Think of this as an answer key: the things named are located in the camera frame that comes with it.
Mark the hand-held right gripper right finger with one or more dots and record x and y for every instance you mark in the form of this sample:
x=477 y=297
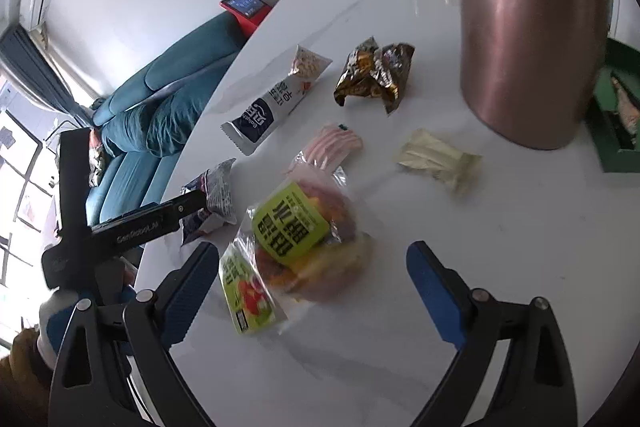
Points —
x=435 y=292

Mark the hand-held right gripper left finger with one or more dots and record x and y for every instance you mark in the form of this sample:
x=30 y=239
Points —
x=187 y=297

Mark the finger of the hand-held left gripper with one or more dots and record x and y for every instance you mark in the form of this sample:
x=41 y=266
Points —
x=187 y=206

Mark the small silver dark packet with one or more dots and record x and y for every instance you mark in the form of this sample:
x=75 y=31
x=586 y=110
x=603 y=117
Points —
x=217 y=187

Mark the long white navy snack packet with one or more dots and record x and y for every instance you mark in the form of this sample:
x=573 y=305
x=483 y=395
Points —
x=260 y=117

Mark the brown gold snack packet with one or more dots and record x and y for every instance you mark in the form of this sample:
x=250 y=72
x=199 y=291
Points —
x=357 y=72
x=395 y=67

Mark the person's left forearm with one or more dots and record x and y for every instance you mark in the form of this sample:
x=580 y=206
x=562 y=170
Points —
x=20 y=372

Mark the person's left hand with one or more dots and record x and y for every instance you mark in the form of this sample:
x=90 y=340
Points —
x=50 y=324

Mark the patterned cloth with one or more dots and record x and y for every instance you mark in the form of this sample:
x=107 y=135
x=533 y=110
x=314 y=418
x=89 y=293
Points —
x=95 y=159

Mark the window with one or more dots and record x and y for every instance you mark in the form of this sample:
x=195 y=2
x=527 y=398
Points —
x=20 y=187

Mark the green fruit-print snack packet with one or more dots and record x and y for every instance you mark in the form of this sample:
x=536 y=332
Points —
x=247 y=297

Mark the teal sofa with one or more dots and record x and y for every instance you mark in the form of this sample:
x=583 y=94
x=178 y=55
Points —
x=150 y=117

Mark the bread bag with green label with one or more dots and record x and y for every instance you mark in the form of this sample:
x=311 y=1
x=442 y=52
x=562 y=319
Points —
x=290 y=227

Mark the pale yellow snack packet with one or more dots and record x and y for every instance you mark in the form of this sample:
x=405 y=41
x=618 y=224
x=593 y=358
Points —
x=435 y=157

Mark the dark grey curtain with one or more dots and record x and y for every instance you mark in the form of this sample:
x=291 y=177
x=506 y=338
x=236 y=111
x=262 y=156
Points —
x=30 y=62

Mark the pink striped snack packet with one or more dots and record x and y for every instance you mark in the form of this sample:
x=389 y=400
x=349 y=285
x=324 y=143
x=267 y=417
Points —
x=335 y=142

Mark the red digital clock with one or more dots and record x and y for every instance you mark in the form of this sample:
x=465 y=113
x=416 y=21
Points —
x=243 y=3

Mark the green box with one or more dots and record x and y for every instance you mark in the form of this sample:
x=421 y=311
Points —
x=607 y=142

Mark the pale pink packet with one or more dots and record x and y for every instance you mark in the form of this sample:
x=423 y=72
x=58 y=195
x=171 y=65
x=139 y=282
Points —
x=627 y=104

